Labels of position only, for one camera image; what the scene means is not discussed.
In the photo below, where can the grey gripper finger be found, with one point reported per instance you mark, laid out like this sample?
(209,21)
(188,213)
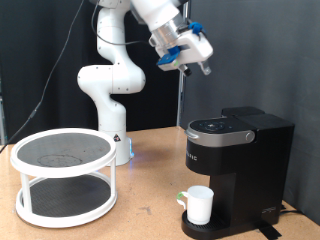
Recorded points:
(205,67)
(185,69)

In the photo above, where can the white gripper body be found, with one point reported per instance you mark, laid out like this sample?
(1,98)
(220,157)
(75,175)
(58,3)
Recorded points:
(193,48)

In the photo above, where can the black Keurig coffee machine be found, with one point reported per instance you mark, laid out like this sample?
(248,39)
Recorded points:
(250,166)

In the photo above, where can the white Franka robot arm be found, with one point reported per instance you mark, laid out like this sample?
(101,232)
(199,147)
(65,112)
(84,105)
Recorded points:
(113,76)

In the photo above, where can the dark grey partition panel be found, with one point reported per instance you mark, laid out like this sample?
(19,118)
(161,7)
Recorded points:
(266,50)

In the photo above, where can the black curtain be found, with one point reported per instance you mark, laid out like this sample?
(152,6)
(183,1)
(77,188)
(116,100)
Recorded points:
(50,50)

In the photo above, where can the white two-tier turntable shelf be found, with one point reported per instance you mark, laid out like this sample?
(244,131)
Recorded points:
(63,146)

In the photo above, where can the black tape strip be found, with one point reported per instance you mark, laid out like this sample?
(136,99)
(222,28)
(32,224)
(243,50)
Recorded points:
(270,232)

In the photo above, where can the white wrist camera blue mount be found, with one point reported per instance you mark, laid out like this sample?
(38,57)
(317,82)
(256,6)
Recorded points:
(168,60)

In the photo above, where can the grey metal frame post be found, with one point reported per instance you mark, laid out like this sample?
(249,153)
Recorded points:
(2,123)

